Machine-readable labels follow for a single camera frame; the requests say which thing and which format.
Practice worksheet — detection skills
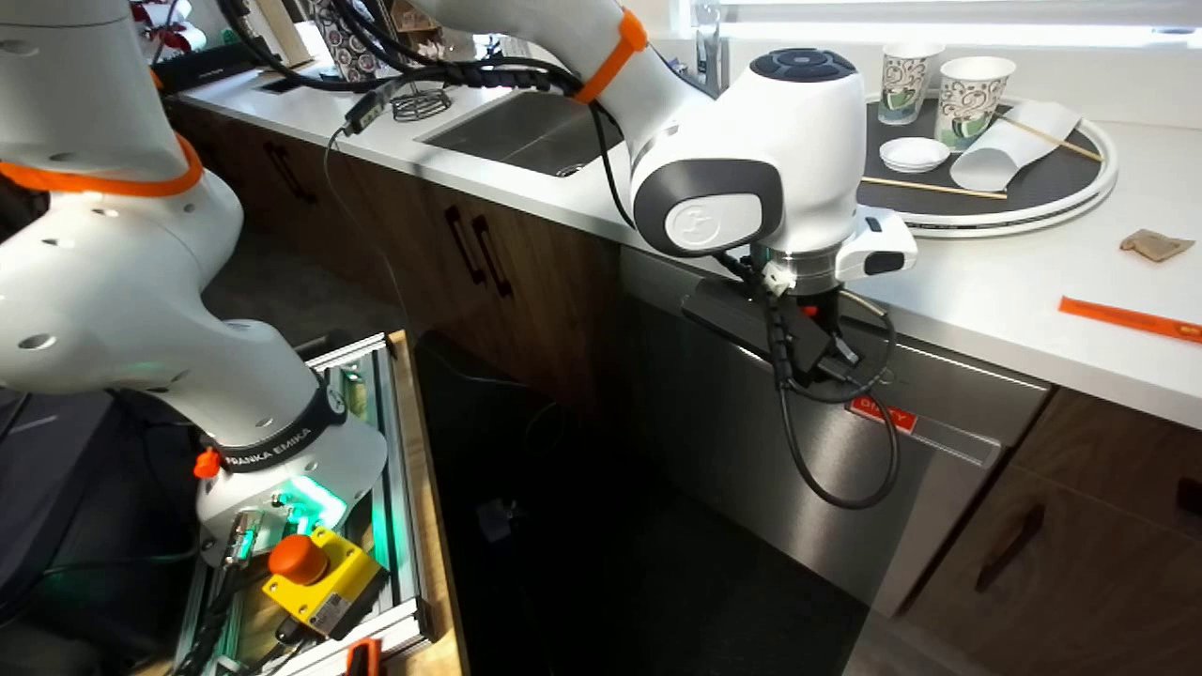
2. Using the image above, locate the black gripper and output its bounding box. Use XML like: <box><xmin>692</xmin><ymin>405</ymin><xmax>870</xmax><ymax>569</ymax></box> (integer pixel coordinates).
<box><xmin>752</xmin><ymin>283</ymin><xmax>887</xmax><ymax>391</ymax></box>

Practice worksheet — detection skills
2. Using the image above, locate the stainless steel dishwasher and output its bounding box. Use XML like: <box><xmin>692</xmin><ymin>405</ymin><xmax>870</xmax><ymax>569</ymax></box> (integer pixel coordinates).
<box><xmin>617</xmin><ymin>245</ymin><xmax>1050</xmax><ymax>619</ymax></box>

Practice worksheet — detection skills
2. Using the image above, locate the red dirty sign magnet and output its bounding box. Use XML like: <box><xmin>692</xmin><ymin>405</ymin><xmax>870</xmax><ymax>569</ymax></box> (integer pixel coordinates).
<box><xmin>847</xmin><ymin>391</ymin><xmax>922</xmax><ymax>439</ymax></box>

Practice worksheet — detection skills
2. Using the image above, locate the wooden chopstick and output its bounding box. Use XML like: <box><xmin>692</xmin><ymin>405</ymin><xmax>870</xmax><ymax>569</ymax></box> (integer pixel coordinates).
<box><xmin>999</xmin><ymin>112</ymin><xmax>1103</xmax><ymax>167</ymax></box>
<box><xmin>860</xmin><ymin>174</ymin><xmax>1009</xmax><ymax>202</ymax></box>

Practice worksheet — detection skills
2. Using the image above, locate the small white bowl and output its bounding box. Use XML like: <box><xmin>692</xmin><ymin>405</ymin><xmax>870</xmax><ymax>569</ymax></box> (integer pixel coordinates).
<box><xmin>876</xmin><ymin>137</ymin><xmax>957</xmax><ymax>182</ymax></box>

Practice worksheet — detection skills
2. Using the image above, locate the round white-rimmed dark tray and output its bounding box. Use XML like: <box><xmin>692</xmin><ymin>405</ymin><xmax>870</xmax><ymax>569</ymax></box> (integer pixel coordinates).
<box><xmin>855</xmin><ymin>93</ymin><xmax>1120</xmax><ymax>242</ymax></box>

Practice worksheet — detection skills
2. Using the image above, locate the orange ruler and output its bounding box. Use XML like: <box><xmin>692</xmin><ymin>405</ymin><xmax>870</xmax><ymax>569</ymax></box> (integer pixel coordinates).
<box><xmin>1056</xmin><ymin>295</ymin><xmax>1202</xmax><ymax>348</ymax></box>

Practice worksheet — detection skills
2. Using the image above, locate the slim patterned paper cup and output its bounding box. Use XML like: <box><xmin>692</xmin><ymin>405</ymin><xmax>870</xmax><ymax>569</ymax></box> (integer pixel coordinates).
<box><xmin>876</xmin><ymin>41</ymin><xmax>946</xmax><ymax>132</ymax></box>

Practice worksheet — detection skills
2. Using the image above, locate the wide patterned paper cup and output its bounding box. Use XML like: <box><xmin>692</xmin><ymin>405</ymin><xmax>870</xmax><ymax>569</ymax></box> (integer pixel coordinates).
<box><xmin>931</xmin><ymin>52</ymin><xmax>1022</xmax><ymax>159</ymax></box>

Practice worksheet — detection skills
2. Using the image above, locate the wooden drawer cabinet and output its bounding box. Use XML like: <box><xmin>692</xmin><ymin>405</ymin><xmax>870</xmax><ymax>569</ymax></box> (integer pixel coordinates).
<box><xmin>860</xmin><ymin>389</ymin><xmax>1202</xmax><ymax>676</ymax></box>

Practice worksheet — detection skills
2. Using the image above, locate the brown paper scrap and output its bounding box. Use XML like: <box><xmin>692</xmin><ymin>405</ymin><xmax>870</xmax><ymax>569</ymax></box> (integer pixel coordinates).
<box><xmin>1114</xmin><ymin>225</ymin><xmax>1199</xmax><ymax>268</ymax></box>

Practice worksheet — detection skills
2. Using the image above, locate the metal soap dispenser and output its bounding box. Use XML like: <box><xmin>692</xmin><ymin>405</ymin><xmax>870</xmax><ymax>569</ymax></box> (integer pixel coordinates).
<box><xmin>692</xmin><ymin>0</ymin><xmax>733</xmax><ymax>99</ymax></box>

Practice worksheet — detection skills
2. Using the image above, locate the steel kitchen sink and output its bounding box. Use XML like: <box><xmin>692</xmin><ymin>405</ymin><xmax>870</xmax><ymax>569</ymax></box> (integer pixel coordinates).
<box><xmin>419</xmin><ymin>89</ymin><xmax>632</xmax><ymax>182</ymax></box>

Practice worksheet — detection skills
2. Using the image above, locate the wooden board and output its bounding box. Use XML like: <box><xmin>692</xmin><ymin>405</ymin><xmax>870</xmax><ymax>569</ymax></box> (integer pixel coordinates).
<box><xmin>383</xmin><ymin>327</ymin><xmax>474</xmax><ymax>676</ymax></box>

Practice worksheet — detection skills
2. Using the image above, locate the wooden sink cabinet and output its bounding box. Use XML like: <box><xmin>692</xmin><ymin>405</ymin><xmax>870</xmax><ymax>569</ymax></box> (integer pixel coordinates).
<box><xmin>161</xmin><ymin>99</ymin><xmax>632</xmax><ymax>405</ymax></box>

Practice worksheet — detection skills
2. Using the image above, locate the orange clamp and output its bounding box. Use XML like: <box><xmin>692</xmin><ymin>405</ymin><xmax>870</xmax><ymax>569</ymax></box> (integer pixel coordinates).
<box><xmin>341</xmin><ymin>635</ymin><xmax>386</xmax><ymax>676</ymax></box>

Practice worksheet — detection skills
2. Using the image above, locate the yellow emergency stop box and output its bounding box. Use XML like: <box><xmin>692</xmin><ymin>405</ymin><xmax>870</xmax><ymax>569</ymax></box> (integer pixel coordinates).
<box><xmin>259</xmin><ymin>525</ymin><xmax>383</xmax><ymax>635</ymax></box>

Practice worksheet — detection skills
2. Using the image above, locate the patterned cloth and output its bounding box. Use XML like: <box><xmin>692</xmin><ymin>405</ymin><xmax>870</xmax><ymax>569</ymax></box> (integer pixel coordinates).
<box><xmin>301</xmin><ymin>0</ymin><xmax>380</xmax><ymax>86</ymax></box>

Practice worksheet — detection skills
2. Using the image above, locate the black flat device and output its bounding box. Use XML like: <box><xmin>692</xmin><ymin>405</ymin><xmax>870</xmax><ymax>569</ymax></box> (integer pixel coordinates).
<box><xmin>255</xmin><ymin>71</ymin><xmax>323</xmax><ymax>99</ymax></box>

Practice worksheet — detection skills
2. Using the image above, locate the black looping gripper cable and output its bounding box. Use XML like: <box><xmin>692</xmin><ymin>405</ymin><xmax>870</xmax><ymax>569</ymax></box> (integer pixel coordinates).
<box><xmin>759</xmin><ymin>280</ymin><xmax>908</xmax><ymax>516</ymax></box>

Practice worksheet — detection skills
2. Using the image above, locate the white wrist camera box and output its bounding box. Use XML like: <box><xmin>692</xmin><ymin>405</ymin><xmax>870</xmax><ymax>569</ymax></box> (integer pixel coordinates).
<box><xmin>838</xmin><ymin>208</ymin><xmax>921</xmax><ymax>283</ymax></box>

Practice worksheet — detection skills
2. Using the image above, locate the black cabinet handle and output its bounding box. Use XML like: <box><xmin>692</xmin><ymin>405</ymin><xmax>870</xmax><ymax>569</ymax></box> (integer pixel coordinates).
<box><xmin>974</xmin><ymin>501</ymin><xmax>1050</xmax><ymax>594</ymax></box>
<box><xmin>465</xmin><ymin>211</ymin><xmax>519</xmax><ymax>300</ymax></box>
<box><xmin>443</xmin><ymin>198</ymin><xmax>489</xmax><ymax>290</ymax></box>

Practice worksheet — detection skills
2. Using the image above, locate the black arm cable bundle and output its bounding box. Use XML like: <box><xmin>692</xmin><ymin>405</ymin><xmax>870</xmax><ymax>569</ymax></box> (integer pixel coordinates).
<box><xmin>217</xmin><ymin>0</ymin><xmax>642</xmax><ymax>236</ymax></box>

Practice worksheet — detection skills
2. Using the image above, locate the wire rack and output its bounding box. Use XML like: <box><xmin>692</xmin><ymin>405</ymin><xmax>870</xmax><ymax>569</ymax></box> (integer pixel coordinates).
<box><xmin>386</xmin><ymin>81</ymin><xmax>456</xmax><ymax>126</ymax></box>

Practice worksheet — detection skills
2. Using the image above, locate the thin grey cable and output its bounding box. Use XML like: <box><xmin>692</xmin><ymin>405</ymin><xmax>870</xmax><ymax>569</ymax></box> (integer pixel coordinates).
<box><xmin>319</xmin><ymin>86</ymin><xmax>394</xmax><ymax>275</ymax></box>

